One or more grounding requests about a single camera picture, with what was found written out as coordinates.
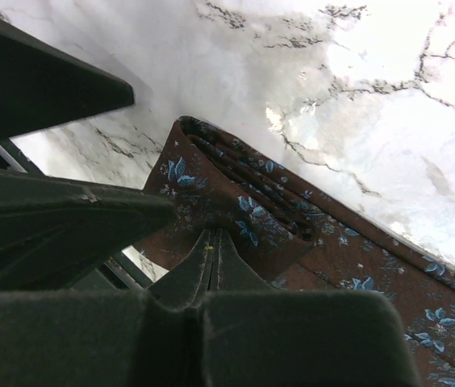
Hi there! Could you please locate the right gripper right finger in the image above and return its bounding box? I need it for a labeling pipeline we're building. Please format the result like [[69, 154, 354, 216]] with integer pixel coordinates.
[[207, 228, 422, 387]]

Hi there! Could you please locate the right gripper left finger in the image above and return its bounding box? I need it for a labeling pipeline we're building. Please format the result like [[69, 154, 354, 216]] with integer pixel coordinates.
[[0, 231, 214, 386]]

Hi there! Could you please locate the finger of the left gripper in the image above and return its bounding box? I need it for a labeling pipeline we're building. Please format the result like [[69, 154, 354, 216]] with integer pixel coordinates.
[[0, 19, 135, 140], [0, 169, 175, 291]]

